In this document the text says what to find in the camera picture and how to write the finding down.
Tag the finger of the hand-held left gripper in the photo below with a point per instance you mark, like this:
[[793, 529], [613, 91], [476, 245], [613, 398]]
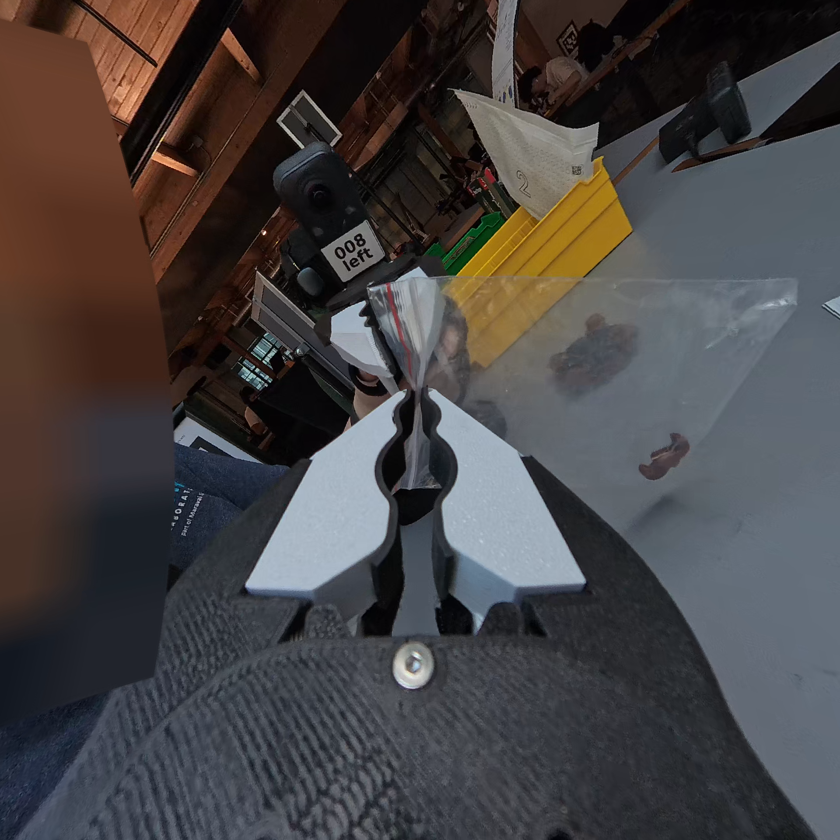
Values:
[[358, 348], [420, 271]]

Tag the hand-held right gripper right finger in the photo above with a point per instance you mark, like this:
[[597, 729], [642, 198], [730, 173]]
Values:
[[505, 525]]

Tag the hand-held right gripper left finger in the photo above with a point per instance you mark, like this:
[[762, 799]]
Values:
[[328, 525]]

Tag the clear plastic zip bag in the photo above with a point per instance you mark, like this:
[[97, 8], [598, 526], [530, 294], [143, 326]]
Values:
[[689, 341]]

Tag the green plastic bin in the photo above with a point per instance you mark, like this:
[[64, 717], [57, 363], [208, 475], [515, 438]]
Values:
[[485, 233]]

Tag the grey framed panel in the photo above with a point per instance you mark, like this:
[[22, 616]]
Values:
[[289, 315]]

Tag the yellow plastic bin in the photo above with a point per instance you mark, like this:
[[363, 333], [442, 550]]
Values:
[[564, 236]]

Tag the white padded paper bag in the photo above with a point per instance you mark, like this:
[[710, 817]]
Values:
[[531, 151]]

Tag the brown curved brick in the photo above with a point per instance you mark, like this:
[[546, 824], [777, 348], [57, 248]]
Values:
[[664, 456]]

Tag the pile of brown bricks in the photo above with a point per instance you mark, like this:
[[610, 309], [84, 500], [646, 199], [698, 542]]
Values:
[[590, 354]]

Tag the white hanging paper sheet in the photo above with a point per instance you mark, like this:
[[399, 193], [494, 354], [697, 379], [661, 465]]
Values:
[[504, 46]]

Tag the black electronic box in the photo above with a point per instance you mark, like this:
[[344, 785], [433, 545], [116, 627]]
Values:
[[722, 105]]

